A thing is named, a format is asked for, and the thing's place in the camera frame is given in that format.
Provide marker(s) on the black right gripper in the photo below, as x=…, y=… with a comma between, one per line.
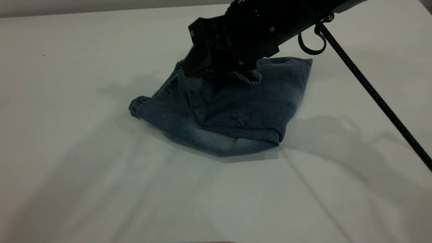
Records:
x=243, y=33

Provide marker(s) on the blue denim shorts with print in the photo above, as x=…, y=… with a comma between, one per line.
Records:
x=236, y=114

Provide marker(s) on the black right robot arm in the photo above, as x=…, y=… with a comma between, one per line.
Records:
x=290, y=20

